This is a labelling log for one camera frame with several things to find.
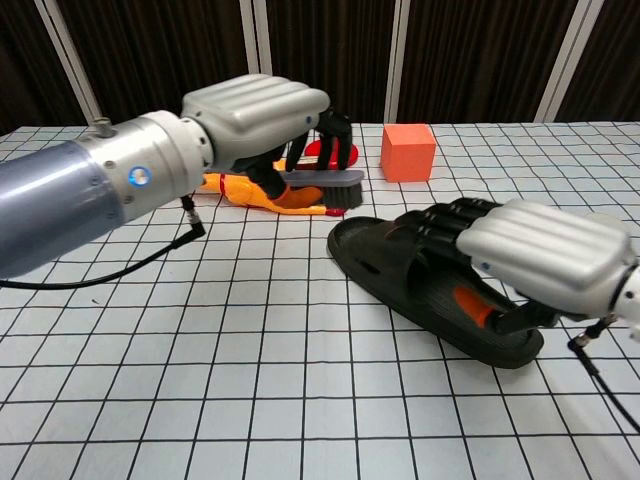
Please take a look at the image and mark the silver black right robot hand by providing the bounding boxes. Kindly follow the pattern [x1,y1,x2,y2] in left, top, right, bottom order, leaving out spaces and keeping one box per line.
[392,197,632,335]

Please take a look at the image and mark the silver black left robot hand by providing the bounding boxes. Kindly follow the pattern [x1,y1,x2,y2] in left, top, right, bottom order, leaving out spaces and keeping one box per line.
[180,73,355,200]

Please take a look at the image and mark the grey scrubbing brush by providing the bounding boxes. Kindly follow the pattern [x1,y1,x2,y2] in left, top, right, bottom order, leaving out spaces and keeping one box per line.
[282,168,365,210]

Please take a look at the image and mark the black slipper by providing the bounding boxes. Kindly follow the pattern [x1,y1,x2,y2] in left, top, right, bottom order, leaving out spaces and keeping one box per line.
[325,215,545,370]

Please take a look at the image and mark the red round disc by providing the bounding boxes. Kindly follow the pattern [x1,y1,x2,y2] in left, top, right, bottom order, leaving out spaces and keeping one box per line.
[303,139,360,170]

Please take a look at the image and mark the yellow rubber chicken toy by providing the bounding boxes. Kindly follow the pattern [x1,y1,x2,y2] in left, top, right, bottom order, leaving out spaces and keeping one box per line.
[202,159,346,219]

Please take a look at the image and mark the orange cube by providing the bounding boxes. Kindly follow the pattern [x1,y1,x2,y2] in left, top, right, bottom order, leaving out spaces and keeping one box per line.
[380,123,437,184]

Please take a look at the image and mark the white checked tablecloth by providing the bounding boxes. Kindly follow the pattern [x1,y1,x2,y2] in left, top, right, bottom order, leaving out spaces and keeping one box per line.
[0,119,640,480]

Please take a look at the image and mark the white partition frame post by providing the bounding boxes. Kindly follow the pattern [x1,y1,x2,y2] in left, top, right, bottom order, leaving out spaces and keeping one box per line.
[532,0,595,122]
[384,0,413,125]
[32,0,104,127]
[238,0,274,77]

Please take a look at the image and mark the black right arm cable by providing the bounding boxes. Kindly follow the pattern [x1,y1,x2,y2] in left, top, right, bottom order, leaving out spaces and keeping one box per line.
[568,319,640,434]

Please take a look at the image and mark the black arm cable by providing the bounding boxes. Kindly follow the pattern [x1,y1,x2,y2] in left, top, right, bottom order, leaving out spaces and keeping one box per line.
[0,194,207,290]
[568,319,640,434]

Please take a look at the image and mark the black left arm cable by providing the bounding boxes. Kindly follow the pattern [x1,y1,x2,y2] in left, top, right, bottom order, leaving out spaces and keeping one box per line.
[0,194,207,290]

